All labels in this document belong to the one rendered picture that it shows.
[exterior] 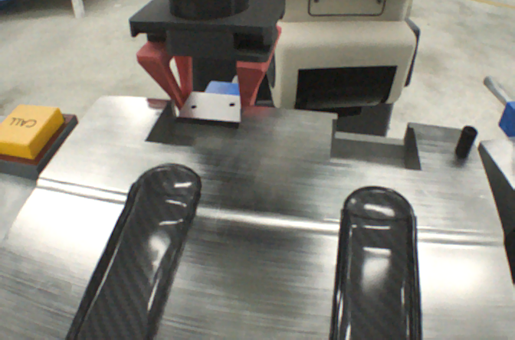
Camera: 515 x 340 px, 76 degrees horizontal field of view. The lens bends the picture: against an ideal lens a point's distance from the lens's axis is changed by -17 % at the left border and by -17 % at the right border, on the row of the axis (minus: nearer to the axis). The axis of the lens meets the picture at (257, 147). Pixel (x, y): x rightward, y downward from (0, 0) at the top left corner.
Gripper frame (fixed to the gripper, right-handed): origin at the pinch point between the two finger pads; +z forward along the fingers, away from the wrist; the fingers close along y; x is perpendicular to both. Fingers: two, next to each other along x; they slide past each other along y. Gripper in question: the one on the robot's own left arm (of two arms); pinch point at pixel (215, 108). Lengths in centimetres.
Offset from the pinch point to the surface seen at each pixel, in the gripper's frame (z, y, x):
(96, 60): 86, -129, 152
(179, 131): -2.0, -0.8, -5.8
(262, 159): -4.4, 5.9, -10.0
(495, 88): -1.6, 25.8, 7.4
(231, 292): -3.9, 6.1, -17.8
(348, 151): -1.9, 10.7, -5.5
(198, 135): -1.8, 0.6, -5.8
